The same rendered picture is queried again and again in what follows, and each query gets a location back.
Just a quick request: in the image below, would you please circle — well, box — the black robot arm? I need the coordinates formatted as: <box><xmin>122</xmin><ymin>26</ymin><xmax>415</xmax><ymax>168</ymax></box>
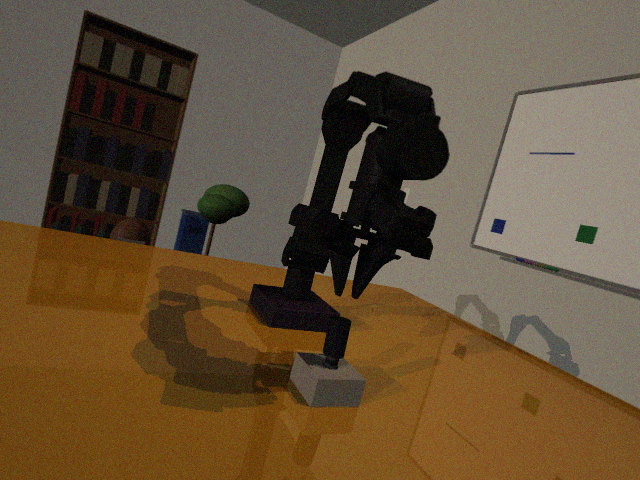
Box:
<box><xmin>277</xmin><ymin>71</ymin><xmax>450</xmax><ymax>302</ymax></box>

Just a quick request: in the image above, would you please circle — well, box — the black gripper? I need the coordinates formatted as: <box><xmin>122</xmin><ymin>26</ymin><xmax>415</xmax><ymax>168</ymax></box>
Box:
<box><xmin>288</xmin><ymin>173</ymin><xmax>433</xmax><ymax>299</ymax></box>

